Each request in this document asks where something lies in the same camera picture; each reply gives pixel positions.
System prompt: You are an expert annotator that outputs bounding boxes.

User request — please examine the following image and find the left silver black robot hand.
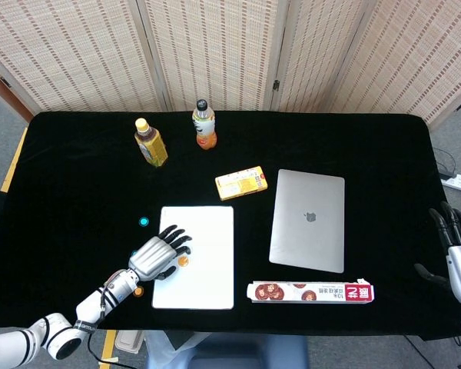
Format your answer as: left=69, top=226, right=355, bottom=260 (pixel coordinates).
left=128, top=224, right=194, bottom=282

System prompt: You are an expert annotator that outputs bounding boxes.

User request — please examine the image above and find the white magnetic board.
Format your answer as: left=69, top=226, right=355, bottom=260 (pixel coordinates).
left=151, top=205, right=235, bottom=311

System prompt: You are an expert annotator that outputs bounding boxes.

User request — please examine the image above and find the beige plastic tray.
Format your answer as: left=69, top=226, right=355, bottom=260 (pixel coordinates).
left=114, top=329, right=145, bottom=355

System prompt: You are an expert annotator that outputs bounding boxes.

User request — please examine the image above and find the white fabric cover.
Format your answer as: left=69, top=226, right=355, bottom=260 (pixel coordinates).
left=144, top=331, right=212, bottom=369

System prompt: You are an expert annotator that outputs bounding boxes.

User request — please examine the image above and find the black velvet tablecloth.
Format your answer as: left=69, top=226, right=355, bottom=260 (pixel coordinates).
left=0, top=111, right=461, bottom=341

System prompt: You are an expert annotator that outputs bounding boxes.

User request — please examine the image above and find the yellow label tea bottle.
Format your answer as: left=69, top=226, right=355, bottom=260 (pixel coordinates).
left=134, top=117, right=169, bottom=169

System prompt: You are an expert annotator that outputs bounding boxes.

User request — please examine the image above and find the yellow cardboard box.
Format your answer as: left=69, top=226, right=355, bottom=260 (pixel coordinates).
left=214, top=165, right=270, bottom=201

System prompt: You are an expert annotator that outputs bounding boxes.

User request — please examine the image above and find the orange drink bottle black cap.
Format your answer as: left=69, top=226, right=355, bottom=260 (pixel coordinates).
left=191, top=99, right=218, bottom=151

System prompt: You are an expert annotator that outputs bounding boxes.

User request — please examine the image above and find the long baking paper box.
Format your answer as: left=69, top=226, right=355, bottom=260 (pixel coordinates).
left=247, top=277, right=375, bottom=304

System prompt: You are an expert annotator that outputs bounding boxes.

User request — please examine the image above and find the silver closed laptop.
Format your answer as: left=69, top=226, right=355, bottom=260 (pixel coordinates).
left=268, top=168, right=346, bottom=274

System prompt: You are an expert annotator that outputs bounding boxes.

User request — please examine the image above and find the woven folding screen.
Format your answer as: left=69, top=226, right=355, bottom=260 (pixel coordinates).
left=0, top=0, right=461, bottom=124

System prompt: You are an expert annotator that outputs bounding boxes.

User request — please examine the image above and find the brown wooden beam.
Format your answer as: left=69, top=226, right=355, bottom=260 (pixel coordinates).
left=0, top=63, right=35, bottom=122

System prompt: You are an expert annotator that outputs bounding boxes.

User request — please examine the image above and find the black floor cable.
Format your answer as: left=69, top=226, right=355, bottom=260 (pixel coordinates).
left=403, top=334, right=435, bottom=369

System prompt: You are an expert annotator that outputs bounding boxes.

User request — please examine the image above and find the black power cable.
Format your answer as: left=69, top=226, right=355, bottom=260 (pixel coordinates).
left=433, top=148, right=459, bottom=178

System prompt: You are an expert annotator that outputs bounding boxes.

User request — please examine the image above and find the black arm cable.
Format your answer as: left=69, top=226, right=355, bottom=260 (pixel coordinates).
left=85, top=331, right=139, bottom=369

